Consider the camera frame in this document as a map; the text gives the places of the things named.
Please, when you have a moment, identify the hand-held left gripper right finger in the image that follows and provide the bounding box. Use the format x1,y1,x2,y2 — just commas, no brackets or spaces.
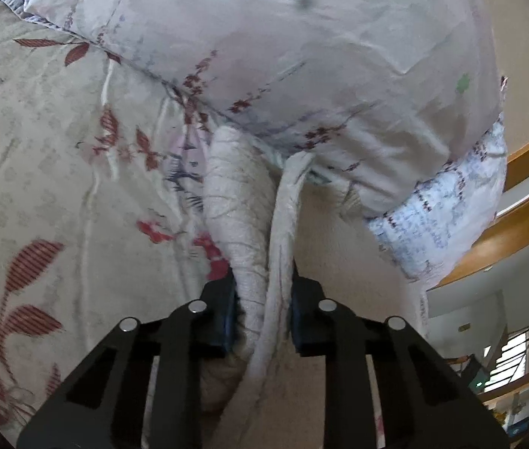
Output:
290,262,511,449

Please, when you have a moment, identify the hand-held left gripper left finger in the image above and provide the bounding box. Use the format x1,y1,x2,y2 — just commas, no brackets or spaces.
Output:
16,269,240,449

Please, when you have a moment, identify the grey cable knit sweater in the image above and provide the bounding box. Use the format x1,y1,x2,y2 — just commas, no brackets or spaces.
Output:
200,125,430,449

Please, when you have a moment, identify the blue print pillow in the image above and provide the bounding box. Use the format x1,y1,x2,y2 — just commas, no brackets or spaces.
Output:
366,112,509,285

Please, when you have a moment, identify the window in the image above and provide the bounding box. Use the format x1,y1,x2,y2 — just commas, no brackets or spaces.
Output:
482,326,529,387

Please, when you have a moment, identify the wooden railing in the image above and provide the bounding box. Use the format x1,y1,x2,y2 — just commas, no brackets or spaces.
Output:
477,364,529,436

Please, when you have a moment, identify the wooden headboard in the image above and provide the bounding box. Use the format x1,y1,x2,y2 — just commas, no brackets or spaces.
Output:
432,119,529,289

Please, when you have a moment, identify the floral bedspread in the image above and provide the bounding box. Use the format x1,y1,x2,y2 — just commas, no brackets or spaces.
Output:
0,0,251,449

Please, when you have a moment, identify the white floral pillow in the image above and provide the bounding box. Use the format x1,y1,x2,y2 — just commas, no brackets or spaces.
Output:
22,0,505,220

